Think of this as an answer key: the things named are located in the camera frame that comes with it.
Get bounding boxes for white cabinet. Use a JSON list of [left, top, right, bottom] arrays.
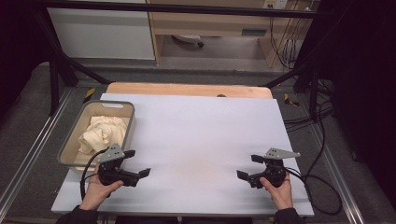
[[47, 7, 156, 61]]

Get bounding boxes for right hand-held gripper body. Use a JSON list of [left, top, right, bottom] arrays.
[[247, 147, 302, 189]]

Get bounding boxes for black metal stand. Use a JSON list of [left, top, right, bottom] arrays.
[[33, 8, 112, 117], [263, 58, 322, 123]]

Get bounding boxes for aluminium rail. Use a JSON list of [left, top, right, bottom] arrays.
[[0, 88, 75, 213], [310, 123, 366, 224]]

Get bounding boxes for person's right hand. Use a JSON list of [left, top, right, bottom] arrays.
[[259, 173, 294, 211]]

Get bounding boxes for hanging black cables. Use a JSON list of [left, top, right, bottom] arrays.
[[268, 16, 301, 70]]

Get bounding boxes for white wall outlet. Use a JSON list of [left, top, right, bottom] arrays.
[[262, 0, 289, 10]]

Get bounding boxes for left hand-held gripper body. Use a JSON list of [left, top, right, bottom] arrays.
[[97, 143, 140, 188]]

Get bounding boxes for person's left hand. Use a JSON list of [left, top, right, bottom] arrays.
[[78, 164, 124, 212]]

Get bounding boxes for wooden desk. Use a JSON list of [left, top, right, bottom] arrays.
[[145, 0, 314, 68]]

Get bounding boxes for dark curtain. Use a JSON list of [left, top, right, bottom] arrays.
[[320, 0, 396, 202], [0, 0, 49, 120]]

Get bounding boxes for grey plastic basket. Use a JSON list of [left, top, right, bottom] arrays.
[[56, 100, 136, 172]]

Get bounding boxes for cream cloth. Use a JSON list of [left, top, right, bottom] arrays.
[[78, 115, 129, 155]]

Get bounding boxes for black horizontal frame bar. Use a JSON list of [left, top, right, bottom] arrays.
[[40, 1, 319, 20]]

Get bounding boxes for bundle of floor cables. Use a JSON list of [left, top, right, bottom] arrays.
[[284, 105, 334, 133]]

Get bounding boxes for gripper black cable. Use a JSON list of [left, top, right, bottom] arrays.
[[79, 147, 108, 201], [284, 102, 344, 217]]

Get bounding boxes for office chair base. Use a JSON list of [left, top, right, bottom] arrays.
[[172, 34, 205, 49]]

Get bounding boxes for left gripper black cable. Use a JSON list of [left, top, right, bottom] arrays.
[[79, 147, 108, 201]]

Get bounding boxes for yellow black tape strip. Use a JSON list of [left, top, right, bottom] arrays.
[[82, 87, 96, 104], [283, 92, 300, 107]]

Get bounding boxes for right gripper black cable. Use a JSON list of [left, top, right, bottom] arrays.
[[284, 102, 344, 217]]

